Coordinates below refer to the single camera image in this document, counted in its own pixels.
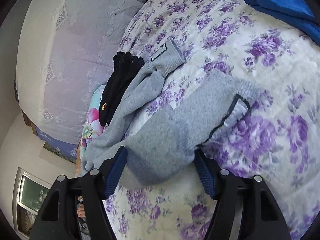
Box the grey fleece pants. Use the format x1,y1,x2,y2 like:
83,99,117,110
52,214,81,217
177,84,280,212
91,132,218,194
81,40,259,188

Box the folded floral turquoise blanket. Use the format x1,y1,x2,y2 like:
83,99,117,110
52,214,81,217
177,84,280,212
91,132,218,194
80,85,105,160

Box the folded black pants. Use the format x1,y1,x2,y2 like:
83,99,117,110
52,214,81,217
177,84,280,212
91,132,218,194
99,51,144,126

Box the blue clothes pile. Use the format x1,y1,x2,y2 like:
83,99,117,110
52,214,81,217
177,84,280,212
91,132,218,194
244,0,319,44

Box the window with white frame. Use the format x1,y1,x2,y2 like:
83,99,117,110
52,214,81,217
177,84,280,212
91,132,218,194
12,167,51,239

